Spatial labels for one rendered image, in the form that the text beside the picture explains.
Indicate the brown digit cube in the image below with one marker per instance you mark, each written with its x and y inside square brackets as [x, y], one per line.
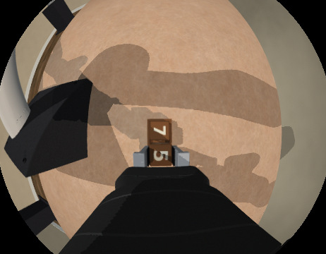
[159, 130]
[160, 154]

